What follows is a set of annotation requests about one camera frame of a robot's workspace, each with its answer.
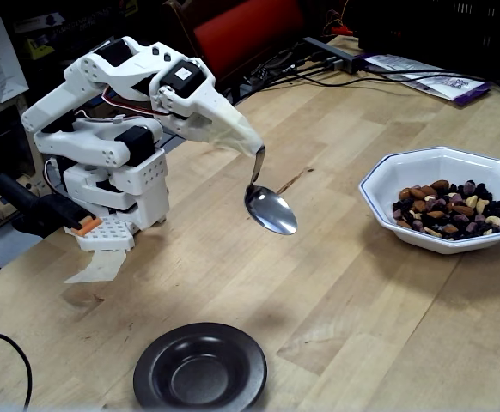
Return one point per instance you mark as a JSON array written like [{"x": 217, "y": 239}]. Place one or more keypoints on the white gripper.
[{"x": 198, "y": 112}]

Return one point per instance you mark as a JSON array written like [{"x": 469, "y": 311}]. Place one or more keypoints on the bent metal spoon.
[{"x": 271, "y": 210}]

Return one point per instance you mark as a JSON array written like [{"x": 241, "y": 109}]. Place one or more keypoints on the mixed nuts and raisins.
[{"x": 447, "y": 210}]

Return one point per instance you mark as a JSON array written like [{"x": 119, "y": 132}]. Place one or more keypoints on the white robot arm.
[{"x": 95, "y": 150}]

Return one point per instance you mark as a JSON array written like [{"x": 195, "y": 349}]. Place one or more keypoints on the white octagonal bowl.
[{"x": 439, "y": 163}]

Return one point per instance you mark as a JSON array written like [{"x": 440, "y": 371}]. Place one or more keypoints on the dark brown plate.
[{"x": 198, "y": 369}]

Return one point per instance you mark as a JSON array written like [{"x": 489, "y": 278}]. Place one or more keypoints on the beige masking tape wrap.
[{"x": 241, "y": 133}]

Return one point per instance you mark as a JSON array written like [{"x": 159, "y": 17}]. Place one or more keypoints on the red chair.
[{"x": 250, "y": 34}]

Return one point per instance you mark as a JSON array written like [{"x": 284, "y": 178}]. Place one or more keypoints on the grey USB hub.
[{"x": 340, "y": 60}]

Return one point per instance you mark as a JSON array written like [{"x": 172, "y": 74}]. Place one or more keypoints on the yellow green box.
[{"x": 39, "y": 48}]

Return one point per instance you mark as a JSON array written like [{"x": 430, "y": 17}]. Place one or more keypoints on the black printed box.
[{"x": 44, "y": 23}]

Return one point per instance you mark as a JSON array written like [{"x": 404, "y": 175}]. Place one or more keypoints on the beige tape paper patch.
[{"x": 99, "y": 266}]

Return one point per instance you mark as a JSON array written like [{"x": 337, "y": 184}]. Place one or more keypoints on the black clamp orange pad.
[{"x": 39, "y": 206}]

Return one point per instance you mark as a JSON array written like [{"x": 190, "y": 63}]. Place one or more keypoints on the purple white plastic bag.
[{"x": 447, "y": 83}]

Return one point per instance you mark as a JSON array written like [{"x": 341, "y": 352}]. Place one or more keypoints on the black slatted plastic crate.
[{"x": 447, "y": 26}]

